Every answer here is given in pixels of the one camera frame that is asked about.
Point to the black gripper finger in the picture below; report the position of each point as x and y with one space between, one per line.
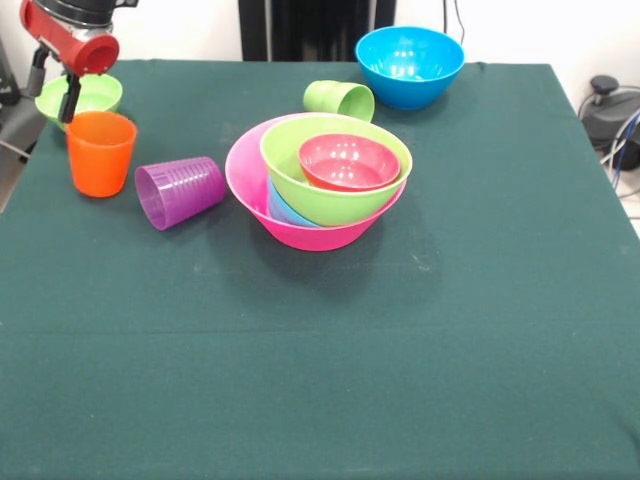
70 100
37 75

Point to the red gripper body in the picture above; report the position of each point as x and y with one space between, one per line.
75 47

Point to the small green bowl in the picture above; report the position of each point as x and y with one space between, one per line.
100 95

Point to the orange red cup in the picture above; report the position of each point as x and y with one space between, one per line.
100 160

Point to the purple cup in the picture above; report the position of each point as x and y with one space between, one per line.
180 192

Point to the large pink bowl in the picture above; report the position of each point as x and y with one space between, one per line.
245 170

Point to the large green bowl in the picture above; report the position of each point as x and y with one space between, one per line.
285 160

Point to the small cyan bowl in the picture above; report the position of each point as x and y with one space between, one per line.
282 207

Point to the green cup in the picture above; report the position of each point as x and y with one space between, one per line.
342 100

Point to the small magenta bowl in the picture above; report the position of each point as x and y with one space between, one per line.
350 165

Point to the large blue bowl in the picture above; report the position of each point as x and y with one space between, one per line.
410 65

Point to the black device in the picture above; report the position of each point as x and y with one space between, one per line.
7 75

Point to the dark green tablecloth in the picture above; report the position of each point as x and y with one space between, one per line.
320 375

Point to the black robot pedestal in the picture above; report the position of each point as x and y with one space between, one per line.
310 30

